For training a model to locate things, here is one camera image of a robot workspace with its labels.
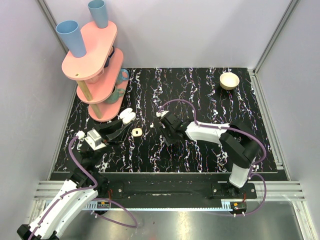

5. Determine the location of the beige earbud charging case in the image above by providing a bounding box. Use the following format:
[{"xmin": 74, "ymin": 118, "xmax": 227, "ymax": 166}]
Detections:
[{"xmin": 132, "ymin": 128, "xmax": 143, "ymax": 137}]

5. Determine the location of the white earbud charging case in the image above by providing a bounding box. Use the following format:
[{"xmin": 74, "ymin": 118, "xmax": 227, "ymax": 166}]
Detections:
[{"xmin": 119, "ymin": 107, "xmax": 136, "ymax": 125}]

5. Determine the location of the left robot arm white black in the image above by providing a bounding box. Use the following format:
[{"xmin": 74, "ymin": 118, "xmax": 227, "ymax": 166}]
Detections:
[{"xmin": 17, "ymin": 119, "xmax": 133, "ymax": 240}]

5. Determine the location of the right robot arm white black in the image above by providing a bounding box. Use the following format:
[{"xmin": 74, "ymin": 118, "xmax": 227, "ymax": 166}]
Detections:
[{"xmin": 156, "ymin": 110, "xmax": 261, "ymax": 199}]

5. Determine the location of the teal mug on shelf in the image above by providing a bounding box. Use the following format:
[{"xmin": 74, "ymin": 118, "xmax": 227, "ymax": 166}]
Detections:
[{"xmin": 104, "ymin": 87, "xmax": 125, "ymax": 105}]

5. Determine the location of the blue mug on shelf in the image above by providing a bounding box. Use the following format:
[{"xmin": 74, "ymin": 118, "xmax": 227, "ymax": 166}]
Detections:
[{"xmin": 115, "ymin": 68, "xmax": 129, "ymax": 85}]

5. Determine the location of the black marbled table mat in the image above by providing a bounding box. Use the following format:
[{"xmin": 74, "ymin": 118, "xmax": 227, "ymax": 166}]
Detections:
[{"xmin": 55, "ymin": 66, "xmax": 279, "ymax": 174}]

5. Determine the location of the pink three tier shelf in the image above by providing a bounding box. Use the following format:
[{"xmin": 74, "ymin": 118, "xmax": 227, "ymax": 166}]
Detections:
[{"xmin": 61, "ymin": 21, "xmax": 124, "ymax": 122}]

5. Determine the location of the beige wooden bowl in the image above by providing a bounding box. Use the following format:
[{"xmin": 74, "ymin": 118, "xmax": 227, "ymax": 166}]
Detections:
[{"xmin": 219, "ymin": 72, "xmax": 240, "ymax": 91}]

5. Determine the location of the blue cup front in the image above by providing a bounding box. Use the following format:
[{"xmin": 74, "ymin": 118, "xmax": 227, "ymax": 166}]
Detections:
[{"xmin": 55, "ymin": 20, "xmax": 87, "ymax": 58}]

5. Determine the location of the blue cup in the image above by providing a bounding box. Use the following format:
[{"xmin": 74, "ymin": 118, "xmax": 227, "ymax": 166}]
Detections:
[
  {"xmin": 88, "ymin": 0, "xmax": 109, "ymax": 29},
  {"xmin": 55, "ymin": 20, "xmax": 87, "ymax": 58}
]

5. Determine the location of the blue cup rear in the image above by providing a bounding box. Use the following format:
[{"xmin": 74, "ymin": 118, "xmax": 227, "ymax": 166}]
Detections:
[{"xmin": 88, "ymin": 0, "xmax": 109, "ymax": 29}]

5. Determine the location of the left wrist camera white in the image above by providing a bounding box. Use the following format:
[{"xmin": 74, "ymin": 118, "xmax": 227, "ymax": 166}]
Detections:
[{"xmin": 84, "ymin": 129, "xmax": 106, "ymax": 151}]

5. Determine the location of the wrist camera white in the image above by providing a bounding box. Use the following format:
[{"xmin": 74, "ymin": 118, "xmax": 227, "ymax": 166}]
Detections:
[
  {"xmin": 84, "ymin": 129, "xmax": 106, "ymax": 151},
  {"xmin": 156, "ymin": 110, "xmax": 169, "ymax": 119}
]

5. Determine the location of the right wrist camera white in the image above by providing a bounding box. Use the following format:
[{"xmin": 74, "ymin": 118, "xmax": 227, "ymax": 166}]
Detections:
[{"xmin": 156, "ymin": 110, "xmax": 169, "ymax": 119}]

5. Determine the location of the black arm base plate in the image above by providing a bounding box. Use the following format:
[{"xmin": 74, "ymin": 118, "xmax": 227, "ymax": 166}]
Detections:
[{"xmin": 104, "ymin": 172, "xmax": 257, "ymax": 211}]

